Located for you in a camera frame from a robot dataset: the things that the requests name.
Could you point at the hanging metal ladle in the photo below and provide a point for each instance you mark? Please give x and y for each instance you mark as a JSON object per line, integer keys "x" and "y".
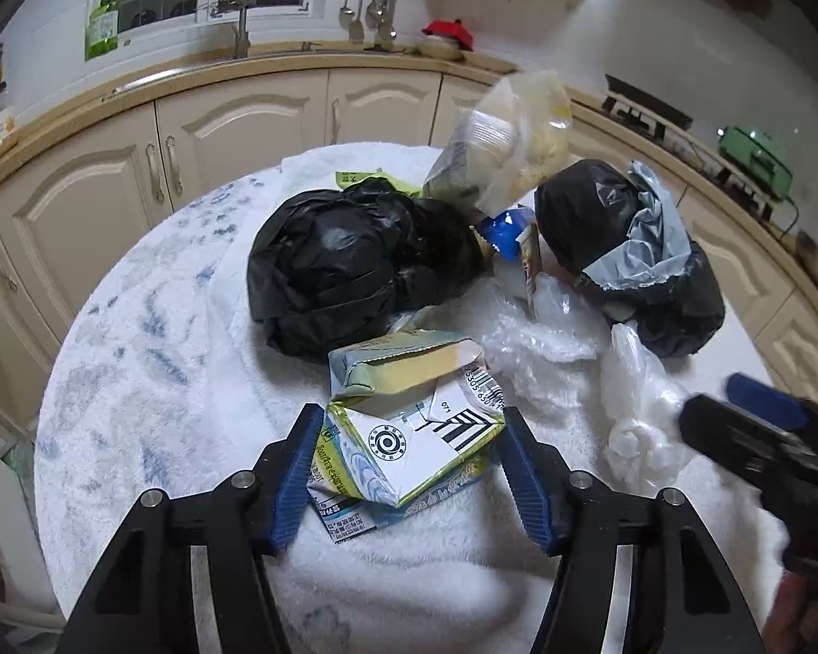
{"x": 386, "y": 28}

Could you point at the white plastic bag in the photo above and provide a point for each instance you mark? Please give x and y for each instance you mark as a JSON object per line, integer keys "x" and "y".
{"x": 637, "y": 388}

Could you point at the black gas stove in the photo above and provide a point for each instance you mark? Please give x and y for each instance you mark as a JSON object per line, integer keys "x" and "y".
{"x": 644, "y": 109}

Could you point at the crumpled beige green carton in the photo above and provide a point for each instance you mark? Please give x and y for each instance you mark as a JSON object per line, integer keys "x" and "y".
{"x": 382, "y": 368}

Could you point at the hanging metal spatula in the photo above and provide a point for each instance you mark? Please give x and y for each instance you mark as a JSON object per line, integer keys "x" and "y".
{"x": 356, "y": 28}

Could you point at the yellow snack wrapper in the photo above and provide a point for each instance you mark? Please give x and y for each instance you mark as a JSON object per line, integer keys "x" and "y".
{"x": 528, "y": 266}

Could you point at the cream kitchen base cabinet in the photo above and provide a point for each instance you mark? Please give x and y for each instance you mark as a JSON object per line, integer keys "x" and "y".
{"x": 75, "y": 218}

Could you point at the beige bowl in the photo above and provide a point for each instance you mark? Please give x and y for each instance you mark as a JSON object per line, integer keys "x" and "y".
{"x": 440, "y": 48}

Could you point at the metal kitchen faucet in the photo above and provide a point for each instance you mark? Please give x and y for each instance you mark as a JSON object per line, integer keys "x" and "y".
{"x": 242, "y": 34}

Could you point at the white blue fluffy blanket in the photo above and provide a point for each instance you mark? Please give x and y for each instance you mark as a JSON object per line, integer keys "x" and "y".
{"x": 177, "y": 388}

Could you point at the clear bag with yellow food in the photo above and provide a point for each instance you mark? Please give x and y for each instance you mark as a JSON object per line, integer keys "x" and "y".
{"x": 518, "y": 143}

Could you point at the green bottle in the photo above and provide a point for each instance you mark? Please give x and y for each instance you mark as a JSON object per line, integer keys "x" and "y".
{"x": 101, "y": 31}

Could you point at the green packet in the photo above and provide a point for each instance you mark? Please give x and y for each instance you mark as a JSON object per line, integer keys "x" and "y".
{"x": 354, "y": 179}

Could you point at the white green milk carton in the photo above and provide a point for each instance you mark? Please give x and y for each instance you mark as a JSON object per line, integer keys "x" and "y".
{"x": 395, "y": 449}

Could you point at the black grey poly mailer bag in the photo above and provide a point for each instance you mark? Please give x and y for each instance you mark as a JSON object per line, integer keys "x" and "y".
{"x": 579, "y": 211}

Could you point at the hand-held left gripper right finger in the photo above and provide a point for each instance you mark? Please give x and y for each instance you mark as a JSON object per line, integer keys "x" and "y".
{"x": 526, "y": 490}

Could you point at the hanging metal spoon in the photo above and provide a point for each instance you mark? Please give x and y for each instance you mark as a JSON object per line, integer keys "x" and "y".
{"x": 345, "y": 13}

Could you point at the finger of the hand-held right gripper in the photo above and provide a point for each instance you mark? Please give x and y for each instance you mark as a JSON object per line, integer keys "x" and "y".
{"x": 722, "y": 426}
{"x": 763, "y": 398}

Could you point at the large black plastic bag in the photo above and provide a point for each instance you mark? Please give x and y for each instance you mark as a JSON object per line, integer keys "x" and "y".
{"x": 327, "y": 266}

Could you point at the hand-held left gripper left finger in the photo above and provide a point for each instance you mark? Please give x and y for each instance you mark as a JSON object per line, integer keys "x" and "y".
{"x": 298, "y": 484}

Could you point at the clear plastic wrap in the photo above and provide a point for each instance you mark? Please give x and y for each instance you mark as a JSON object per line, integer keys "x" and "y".
{"x": 518, "y": 340}

